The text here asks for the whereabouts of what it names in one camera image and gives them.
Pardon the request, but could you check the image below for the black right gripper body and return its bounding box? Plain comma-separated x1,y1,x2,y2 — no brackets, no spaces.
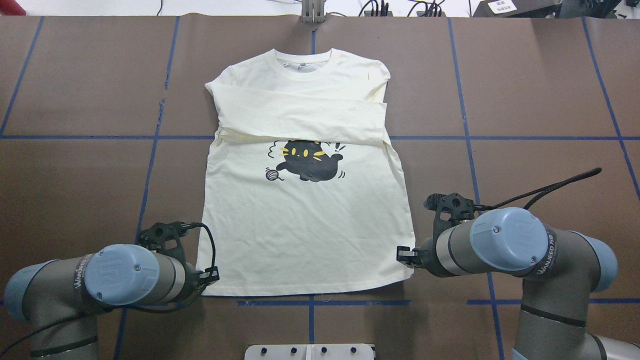
414,236,453,278

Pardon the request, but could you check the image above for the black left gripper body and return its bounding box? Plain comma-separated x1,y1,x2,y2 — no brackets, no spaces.
180,264,208,301

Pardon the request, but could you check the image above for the cream long-sleeve cat shirt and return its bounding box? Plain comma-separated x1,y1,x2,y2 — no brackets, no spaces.
197,48,415,297

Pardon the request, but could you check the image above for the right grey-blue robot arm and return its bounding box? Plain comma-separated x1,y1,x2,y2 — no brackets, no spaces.
397,207,640,360

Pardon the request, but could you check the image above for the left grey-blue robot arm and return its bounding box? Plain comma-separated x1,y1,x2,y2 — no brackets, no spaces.
4,244,220,360

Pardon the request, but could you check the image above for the black power adapter brick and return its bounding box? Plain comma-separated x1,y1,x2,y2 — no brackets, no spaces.
471,0,544,18

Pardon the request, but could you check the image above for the red cylinder bottle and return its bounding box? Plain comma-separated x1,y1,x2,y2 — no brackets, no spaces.
0,0,26,16

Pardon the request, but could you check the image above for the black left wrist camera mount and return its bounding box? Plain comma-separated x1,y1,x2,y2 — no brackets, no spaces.
136,221,195,265

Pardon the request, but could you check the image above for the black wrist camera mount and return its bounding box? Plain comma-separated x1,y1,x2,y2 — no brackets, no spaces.
136,221,195,265
423,193,476,233

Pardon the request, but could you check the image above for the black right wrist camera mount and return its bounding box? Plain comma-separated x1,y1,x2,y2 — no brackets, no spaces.
423,193,476,233

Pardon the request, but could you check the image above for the white camera mast with base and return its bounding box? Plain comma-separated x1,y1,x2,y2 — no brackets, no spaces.
244,343,377,360

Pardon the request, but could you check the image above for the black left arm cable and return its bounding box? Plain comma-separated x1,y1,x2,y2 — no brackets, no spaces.
0,222,217,358

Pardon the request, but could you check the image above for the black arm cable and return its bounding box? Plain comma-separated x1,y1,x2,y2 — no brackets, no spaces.
0,222,217,358
472,167,603,211

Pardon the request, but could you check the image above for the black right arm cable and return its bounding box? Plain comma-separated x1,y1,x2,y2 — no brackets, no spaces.
472,167,603,211

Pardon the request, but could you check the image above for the aluminium frame post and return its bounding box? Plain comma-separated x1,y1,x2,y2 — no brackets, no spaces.
299,0,326,24

